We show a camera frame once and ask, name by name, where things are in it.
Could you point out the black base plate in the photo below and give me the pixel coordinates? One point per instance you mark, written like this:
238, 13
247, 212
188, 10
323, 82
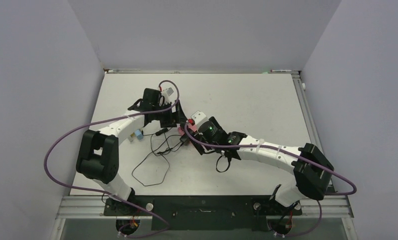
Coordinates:
214, 212

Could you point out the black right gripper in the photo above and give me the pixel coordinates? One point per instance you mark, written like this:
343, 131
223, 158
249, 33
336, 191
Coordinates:
198, 137

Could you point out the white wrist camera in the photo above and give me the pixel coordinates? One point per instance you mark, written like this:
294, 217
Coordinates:
199, 118
166, 96

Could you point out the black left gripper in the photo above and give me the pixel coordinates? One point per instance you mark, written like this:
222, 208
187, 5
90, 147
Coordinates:
173, 118

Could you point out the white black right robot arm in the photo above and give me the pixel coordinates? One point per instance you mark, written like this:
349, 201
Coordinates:
243, 147

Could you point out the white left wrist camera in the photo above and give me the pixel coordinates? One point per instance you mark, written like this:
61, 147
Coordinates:
166, 96

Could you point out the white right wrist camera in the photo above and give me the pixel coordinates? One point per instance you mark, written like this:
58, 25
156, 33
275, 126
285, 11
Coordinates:
199, 118

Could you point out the pink triangular power strip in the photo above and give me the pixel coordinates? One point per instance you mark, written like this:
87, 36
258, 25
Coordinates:
190, 126

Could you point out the black power adapter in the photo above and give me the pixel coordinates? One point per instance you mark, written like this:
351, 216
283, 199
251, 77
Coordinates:
184, 139

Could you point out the aluminium frame rail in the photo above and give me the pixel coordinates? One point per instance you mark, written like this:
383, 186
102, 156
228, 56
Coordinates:
313, 132

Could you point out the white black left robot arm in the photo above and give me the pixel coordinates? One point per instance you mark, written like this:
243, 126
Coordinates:
98, 157

